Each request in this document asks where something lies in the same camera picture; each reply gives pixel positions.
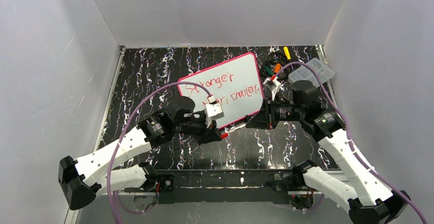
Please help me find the red white marker pen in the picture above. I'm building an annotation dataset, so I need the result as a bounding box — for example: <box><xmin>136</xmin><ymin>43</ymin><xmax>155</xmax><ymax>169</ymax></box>
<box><xmin>220</xmin><ymin>121</ymin><xmax>246</xmax><ymax>139</ymax></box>

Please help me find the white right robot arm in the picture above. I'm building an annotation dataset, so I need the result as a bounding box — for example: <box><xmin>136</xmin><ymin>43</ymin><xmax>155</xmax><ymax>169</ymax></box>
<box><xmin>246</xmin><ymin>80</ymin><xmax>408</xmax><ymax>223</ymax></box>

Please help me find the yellow handled tool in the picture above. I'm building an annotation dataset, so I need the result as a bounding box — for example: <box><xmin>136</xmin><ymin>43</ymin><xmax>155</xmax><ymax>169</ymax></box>
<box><xmin>283</xmin><ymin>46</ymin><xmax>291</xmax><ymax>60</ymax></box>

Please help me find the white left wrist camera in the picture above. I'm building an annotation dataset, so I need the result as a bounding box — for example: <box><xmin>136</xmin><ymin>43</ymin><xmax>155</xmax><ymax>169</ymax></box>
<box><xmin>204</xmin><ymin>95</ymin><xmax>224</xmax><ymax>121</ymax></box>

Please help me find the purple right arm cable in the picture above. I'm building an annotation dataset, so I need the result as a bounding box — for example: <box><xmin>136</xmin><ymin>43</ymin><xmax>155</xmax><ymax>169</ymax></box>
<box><xmin>276</xmin><ymin>61</ymin><xmax>426</xmax><ymax>224</ymax></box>

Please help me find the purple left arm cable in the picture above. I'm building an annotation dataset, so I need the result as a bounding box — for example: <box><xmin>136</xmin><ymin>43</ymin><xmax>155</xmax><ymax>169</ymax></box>
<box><xmin>106</xmin><ymin>81</ymin><xmax>212</xmax><ymax>224</ymax></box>

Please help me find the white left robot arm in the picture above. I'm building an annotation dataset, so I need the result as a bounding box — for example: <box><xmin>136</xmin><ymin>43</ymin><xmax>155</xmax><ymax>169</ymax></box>
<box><xmin>58</xmin><ymin>96</ymin><xmax>224</xmax><ymax>210</ymax></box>

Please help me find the clear plastic organizer box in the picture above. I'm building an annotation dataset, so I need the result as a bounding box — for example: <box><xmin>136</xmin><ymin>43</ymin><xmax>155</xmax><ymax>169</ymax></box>
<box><xmin>288</xmin><ymin>58</ymin><xmax>335</xmax><ymax>87</ymax></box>

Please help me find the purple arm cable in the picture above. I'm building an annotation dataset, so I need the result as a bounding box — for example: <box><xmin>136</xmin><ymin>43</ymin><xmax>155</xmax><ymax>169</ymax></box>
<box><xmin>106</xmin><ymin>81</ymin><xmax>212</xmax><ymax>224</ymax></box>
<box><xmin>276</xmin><ymin>61</ymin><xmax>426</xmax><ymax>224</ymax></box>

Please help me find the pink framed whiteboard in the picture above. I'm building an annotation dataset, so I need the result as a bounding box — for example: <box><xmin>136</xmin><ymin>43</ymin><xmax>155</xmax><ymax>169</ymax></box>
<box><xmin>179</xmin><ymin>52</ymin><xmax>264</xmax><ymax>128</ymax></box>

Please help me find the orange connector plug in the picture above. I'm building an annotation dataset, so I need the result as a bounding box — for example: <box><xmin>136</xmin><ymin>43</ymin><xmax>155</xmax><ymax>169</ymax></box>
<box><xmin>273</xmin><ymin>63</ymin><xmax>282</xmax><ymax>74</ymax></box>

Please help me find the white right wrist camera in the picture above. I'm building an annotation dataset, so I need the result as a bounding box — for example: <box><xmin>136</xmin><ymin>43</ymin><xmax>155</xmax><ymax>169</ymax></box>
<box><xmin>263</xmin><ymin>75</ymin><xmax>281</xmax><ymax>101</ymax></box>

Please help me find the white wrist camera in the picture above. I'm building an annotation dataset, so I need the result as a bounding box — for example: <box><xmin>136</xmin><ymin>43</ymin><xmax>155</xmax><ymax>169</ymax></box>
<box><xmin>263</xmin><ymin>75</ymin><xmax>281</xmax><ymax>101</ymax></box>
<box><xmin>204</xmin><ymin>95</ymin><xmax>224</xmax><ymax>121</ymax></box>

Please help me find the green connector plug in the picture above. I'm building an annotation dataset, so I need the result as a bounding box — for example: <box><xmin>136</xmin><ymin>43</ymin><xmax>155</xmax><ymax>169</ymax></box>
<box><xmin>262</xmin><ymin>66</ymin><xmax>274</xmax><ymax>76</ymax></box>

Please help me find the black coiled cable bundle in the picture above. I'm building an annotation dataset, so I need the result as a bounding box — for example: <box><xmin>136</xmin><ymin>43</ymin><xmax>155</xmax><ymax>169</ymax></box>
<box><xmin>259</xmin><ymin>50</ymin><xmax>299</xmax><ymax>81</ymax></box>

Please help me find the aluminium front rail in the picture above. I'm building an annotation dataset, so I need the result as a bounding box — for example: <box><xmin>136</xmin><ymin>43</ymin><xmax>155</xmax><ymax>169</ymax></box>
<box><xmin>64</xmin><ymin>171</ymin><xmax>353</xmax><ymax>224</ymax></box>

